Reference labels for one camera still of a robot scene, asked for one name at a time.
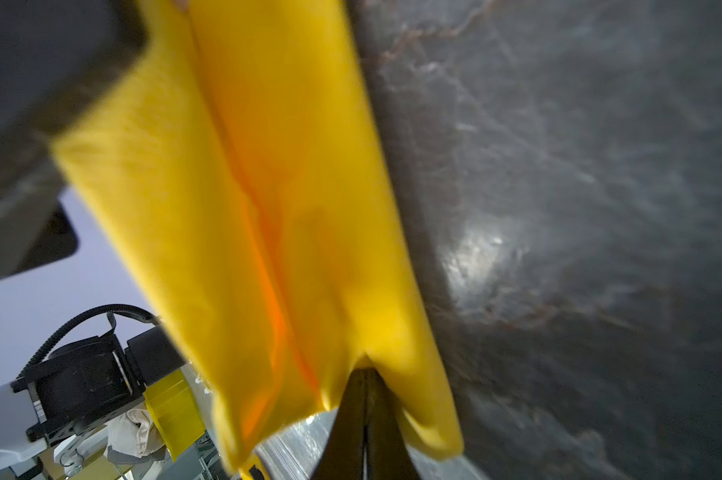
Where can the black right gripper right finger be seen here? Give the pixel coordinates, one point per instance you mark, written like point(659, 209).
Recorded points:
point(387, 456)

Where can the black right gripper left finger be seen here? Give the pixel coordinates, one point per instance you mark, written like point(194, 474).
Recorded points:
point(343, 456)

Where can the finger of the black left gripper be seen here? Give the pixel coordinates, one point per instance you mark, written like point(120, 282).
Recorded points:
point(56, 59)

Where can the yellow paper napkin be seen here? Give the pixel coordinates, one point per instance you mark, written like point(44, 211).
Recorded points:
point(237, 170)

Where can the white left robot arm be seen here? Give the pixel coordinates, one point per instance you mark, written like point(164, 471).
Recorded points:
point(95, 367)

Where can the yellow parts bin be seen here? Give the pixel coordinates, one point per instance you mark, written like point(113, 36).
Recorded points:
point(175, 414)

